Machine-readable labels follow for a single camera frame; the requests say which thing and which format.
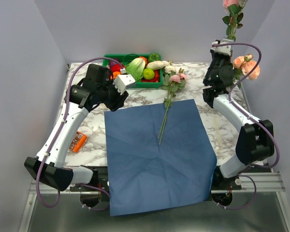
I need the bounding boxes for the pink artificial rose stem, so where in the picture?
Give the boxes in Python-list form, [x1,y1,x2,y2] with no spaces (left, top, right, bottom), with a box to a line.
[222,0,247,42]

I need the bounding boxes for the peach artificial rose stem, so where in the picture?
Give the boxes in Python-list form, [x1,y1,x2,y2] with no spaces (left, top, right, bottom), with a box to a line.
[232,54,260,83]

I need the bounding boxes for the red toy pepper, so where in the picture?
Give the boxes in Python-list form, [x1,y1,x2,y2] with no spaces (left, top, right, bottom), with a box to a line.
[110,64,124,73]

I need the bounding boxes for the pink artificial flower bouquet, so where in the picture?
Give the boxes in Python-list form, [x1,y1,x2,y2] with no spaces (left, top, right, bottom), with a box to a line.
[158,68,187,145]

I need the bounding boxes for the green toy cabbage leaf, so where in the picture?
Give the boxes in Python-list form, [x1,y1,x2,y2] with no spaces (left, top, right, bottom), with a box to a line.
[125,58,146,82]

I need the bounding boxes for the orange toy fruit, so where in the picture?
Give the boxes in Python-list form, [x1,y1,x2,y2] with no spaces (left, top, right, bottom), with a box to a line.
[112,72,121,80]

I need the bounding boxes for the red toy chili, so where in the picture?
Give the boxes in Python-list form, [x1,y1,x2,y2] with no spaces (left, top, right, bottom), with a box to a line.
[141,70,160,82]

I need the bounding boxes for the aluminium frame rail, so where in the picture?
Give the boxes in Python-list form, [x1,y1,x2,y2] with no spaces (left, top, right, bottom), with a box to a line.
[29,173,285,194]

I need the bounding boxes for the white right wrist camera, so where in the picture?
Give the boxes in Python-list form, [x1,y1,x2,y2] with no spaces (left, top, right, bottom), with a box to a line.
[210,38,234,57]

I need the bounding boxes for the beige printed ribbon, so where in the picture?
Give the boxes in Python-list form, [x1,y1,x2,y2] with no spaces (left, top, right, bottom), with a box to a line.
[213,117,222,152]

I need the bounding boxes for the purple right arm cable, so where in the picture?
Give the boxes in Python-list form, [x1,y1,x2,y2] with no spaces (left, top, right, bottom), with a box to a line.
[212,43,280,210]

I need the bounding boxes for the green plastic basket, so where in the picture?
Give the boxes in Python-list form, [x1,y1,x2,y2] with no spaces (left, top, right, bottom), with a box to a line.
[104,53,163,89]

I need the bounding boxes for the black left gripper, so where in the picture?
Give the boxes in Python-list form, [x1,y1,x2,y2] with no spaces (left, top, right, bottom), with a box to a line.
[97,78,129,112]

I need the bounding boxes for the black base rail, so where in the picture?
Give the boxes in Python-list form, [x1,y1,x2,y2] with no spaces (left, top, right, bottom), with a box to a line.
[40,165,254,202]

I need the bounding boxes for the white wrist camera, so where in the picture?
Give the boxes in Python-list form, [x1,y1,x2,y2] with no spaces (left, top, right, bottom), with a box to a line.
[113,74,136,95]
[210,38,234,57]

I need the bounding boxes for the beige toy potato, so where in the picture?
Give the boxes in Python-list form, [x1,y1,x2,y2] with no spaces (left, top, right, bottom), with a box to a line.
[146,60,165,71]

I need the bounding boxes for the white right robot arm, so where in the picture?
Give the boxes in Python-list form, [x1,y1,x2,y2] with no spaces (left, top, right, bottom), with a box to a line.
[203,48,275,189]

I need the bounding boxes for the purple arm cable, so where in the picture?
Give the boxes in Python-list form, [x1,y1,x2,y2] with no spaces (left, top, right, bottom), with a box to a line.
[212,43,280,210]
[35,57,126,208]

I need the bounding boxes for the green toy bell pepper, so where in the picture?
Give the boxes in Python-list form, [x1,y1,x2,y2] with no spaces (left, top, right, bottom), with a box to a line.
[147,53,161,63]

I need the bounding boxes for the blue wrapping paper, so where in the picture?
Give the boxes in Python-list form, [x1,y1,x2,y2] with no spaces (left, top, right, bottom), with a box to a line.
[104,100,217,216]

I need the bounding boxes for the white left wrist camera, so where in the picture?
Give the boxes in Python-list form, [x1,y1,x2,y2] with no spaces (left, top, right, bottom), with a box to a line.
[113,74,136,95]

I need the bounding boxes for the orange snack box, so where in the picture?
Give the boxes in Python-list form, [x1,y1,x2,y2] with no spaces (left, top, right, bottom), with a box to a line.
[69,131,87,153]

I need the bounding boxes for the green toy lime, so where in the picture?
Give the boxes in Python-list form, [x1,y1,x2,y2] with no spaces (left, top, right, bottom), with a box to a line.
[143,68,155,80]

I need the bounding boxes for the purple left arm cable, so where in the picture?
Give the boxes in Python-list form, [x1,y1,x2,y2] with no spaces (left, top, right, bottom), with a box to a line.
[35,57,126,208]

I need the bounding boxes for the purple toy onion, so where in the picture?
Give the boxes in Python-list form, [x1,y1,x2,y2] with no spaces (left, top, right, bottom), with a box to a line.
[109,58,120,68]

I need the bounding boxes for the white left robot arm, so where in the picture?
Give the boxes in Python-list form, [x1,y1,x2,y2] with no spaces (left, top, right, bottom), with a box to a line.
[24,64,135,191]

